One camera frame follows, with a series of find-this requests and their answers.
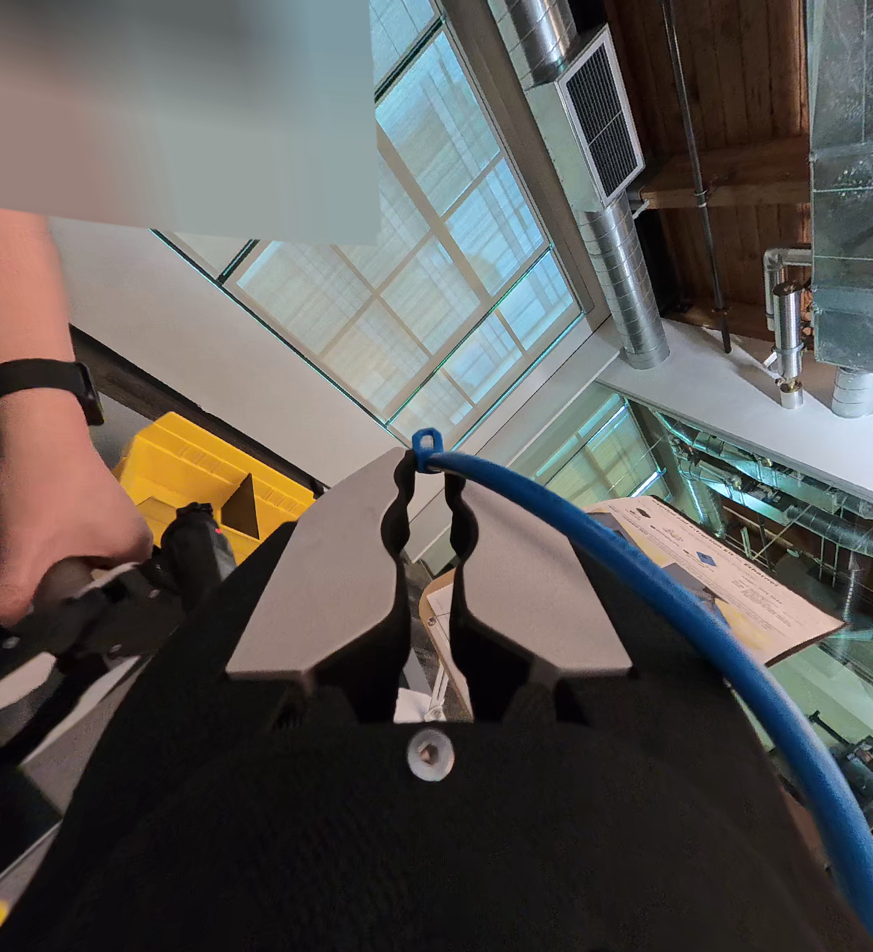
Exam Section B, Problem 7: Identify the white board stand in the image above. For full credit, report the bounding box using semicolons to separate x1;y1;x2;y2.
395;654;454;724

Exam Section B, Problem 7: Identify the printed instruction sheet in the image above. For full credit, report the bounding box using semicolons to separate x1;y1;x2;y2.
429;497;848;668

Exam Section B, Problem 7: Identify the black ceiling pipe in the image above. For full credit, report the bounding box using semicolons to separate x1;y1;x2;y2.
663;0;735;355

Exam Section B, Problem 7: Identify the yellow plastic bin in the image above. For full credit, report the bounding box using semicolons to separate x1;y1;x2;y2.
113;413;318;568

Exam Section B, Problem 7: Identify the rectangular metal duct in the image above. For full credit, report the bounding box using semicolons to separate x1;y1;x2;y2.
804;0;873;419

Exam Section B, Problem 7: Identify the blue ethernet cable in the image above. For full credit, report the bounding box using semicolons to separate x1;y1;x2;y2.
411;426;873;952

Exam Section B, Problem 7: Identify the person's left forearm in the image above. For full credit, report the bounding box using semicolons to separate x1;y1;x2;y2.
0;201;84;388

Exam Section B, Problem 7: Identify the large window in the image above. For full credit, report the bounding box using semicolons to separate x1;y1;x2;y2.
150;0;584;449

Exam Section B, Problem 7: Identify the silver pipe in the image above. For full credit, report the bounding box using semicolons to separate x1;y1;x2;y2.
762;247;814;412

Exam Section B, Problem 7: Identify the round metal duct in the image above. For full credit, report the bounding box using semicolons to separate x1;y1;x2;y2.
507;0;671;370

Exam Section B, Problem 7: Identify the white air vent box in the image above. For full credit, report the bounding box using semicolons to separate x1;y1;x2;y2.
525;26;645;214

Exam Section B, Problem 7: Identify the black bin divider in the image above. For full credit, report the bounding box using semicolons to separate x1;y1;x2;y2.
221;476;260;541

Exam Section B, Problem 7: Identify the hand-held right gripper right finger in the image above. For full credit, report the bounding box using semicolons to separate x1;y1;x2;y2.
444;472;635;721

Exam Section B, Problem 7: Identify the instruction sheet on stand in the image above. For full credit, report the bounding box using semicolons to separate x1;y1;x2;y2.
419;569;850;670

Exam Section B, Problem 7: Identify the black smartwatch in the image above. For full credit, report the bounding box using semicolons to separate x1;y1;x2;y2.
0;359;106;427

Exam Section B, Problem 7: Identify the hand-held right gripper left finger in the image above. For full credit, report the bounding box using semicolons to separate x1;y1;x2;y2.
226;446;416;721

